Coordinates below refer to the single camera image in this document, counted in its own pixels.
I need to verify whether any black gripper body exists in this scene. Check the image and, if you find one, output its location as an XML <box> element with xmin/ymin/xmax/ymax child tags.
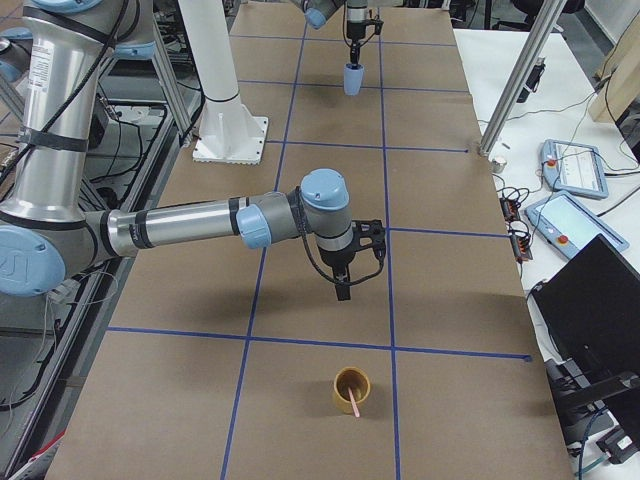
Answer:
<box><xmin>347</xmin><ymin>32</ymin><xmax>365</xmax><ymax>53</ymax></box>
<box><xmin>319</xmin><ymin>248</ymin><xmax>355</xmax><ymax>280</ymax></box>

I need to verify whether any light blue plastic cup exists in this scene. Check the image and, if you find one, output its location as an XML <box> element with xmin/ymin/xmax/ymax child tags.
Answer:
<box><xmin>343</xmin><ymin>63</ymin><xmax>365</xmax><ymax>96</ymax></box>

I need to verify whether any tan wooden cup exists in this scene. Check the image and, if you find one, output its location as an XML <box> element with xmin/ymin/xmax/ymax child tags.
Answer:
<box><xmin>332</xmin><ymin>367</ymin><xmax>372</xmax><ymax>414</ymax></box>

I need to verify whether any black orange connector block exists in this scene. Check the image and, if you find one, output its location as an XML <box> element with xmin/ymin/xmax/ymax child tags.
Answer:
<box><xmin>499</xmin><ymin>197</ymin><xmax>533</xmax><ymax>264</ymax></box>

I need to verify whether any small silver metal cylinder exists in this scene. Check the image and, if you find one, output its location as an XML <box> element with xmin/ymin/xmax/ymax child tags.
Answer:
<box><xmin>491</xmin><ymin>156</ymin><xmax>507</xmax><ymax>174</ymax></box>

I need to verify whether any near teach pendant tablet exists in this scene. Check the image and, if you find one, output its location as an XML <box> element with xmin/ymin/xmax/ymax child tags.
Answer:
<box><xmin>525</xmin><ymin>191</ymin><xmax>629</xmax><ymax>259</ymax></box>

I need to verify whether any teach pendant tablet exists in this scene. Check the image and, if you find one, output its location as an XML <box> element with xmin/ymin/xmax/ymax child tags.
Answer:
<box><xmin>525</xmin><ymin>191</ymin><xmax>629</xmax><ymax>259</ymax></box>
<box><xmin>540</xmin><ymin>139</ymin><xmax>609</xmax><ymax>200</ymax></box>

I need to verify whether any black laptop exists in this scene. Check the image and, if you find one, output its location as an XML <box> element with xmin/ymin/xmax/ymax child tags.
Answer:
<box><xmin>530</xmin><ymin>233</ymin><xmax>640</xmax><ymax>431</ymax></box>

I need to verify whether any far teach pendant tablet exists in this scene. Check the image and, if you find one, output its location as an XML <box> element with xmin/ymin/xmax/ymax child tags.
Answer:
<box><xmin>540</xmin><ymin>139</ymin><xmax>609</xmax><ymax>200</ymax></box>

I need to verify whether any black monitor stand base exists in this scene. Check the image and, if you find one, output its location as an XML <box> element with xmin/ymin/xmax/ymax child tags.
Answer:
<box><xmin>545</xmin><ymin>359</ymin><xmax>639</xmax><ymax>446</ymax></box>

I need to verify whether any black box with label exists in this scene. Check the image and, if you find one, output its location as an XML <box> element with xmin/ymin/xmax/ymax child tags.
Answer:
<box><xmin>596</xmin><ymin>425</ymin><xmax>638</xmax><ymax>465</ymax></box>

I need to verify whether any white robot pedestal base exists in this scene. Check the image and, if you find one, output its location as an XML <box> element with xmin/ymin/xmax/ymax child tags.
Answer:
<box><xmin>179</xmin><ymin>0</ymin><xmax>269</xmax><ymax>165</ymax></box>

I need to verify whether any aluminium frame post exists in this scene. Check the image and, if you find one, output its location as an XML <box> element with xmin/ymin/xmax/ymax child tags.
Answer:
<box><xmin>478</xmin><ymin>0</ymin><xmax>566</xmax><ymax>157</ymax></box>

